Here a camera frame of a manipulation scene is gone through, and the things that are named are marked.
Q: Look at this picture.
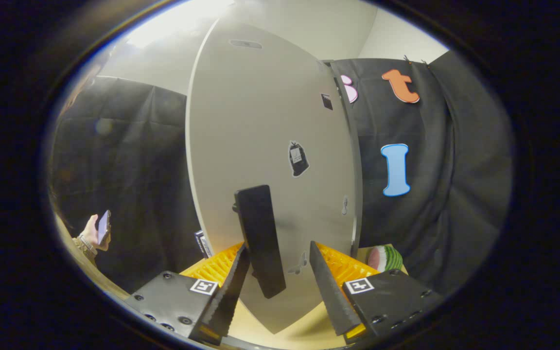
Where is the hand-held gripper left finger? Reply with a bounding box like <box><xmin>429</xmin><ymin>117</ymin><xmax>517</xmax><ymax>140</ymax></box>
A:
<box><xmin>123</xmin><ymin>242</ymin><xmax>251</xmax><ymax>347</ymax></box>

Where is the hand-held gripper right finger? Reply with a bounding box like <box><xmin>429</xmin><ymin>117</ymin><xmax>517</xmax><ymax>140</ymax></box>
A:
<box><xmin>309</xmin><ymin>240</ymin><xmax>446</xmax><ymax>345</ymax></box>

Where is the black door handle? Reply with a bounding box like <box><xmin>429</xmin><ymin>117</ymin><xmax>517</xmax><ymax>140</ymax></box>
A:
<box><xmin>233</xmin><ymin>185</ymin><xmax>287</xmax><ymax>299</ymax></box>

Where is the grey shoe cabinet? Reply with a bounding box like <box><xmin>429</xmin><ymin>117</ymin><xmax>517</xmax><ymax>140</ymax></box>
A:
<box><xmin>329</xmin><ymin>59</ymin><xmax>363</xmax><ymax>258</ymax></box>

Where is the white shoe cabinet door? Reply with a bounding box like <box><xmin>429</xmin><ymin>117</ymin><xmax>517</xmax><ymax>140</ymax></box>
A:
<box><xmin>185</xmin><ymin>19</ymin><xmax>358</xmax><ymax>335</ymax></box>

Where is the blue-spined book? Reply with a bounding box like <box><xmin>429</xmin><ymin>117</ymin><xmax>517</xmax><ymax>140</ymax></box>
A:
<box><xmin>194</xmin><ymin>229</ymin><xmax>212</xmax><ymax>259</ymax></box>

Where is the watermelon slice toy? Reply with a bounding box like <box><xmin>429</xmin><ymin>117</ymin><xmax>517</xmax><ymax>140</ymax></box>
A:
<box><xmin>367</xmin><ymin>245</ymin><xmax>403</xmax><ymax>273</ymax></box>

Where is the dark smartphone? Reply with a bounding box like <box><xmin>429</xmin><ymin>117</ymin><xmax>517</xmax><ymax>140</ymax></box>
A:
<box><xmin>97</xmin><ymin>210</ymin><xmax>112</xmax><ymax>245</ymax></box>

